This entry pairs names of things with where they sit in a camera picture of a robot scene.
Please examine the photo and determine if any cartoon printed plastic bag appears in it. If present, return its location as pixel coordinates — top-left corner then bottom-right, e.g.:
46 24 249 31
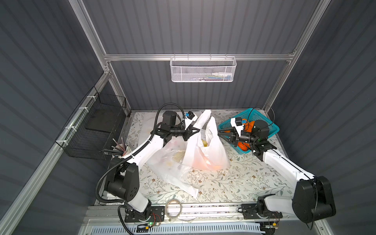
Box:
182 110 230 171

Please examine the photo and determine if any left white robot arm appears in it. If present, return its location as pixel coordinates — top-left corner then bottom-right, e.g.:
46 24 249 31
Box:
95 110 200 213

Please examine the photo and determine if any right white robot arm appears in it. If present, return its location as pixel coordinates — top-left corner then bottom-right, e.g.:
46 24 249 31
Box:
218 117 336 224

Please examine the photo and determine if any orange mandarin front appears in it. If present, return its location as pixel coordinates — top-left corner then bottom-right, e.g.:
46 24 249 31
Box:
238 142 250 151

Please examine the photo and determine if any clear plastic bag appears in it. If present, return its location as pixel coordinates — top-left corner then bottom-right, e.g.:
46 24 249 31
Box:
146 137 199 198

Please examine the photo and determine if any white plastic bag rear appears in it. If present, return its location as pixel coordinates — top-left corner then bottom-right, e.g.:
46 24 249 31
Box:
138 112 157 146

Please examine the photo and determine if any white pen cup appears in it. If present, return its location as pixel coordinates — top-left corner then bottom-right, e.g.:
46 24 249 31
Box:
102 136 128 158

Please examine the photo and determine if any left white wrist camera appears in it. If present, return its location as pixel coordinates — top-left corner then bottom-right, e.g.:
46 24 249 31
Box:
183 111 198 130

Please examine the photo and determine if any white wire wall basket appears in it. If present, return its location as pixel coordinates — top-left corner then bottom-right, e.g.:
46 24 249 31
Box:
169 55 237 83

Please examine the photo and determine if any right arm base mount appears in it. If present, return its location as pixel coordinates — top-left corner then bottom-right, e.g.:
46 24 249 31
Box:
237 202 283 220

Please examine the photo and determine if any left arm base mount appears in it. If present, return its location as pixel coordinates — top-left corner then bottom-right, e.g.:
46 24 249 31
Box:
124 206 165 223

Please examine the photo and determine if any black wire wall basket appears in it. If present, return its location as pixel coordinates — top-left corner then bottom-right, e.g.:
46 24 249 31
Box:
55 89 127 160

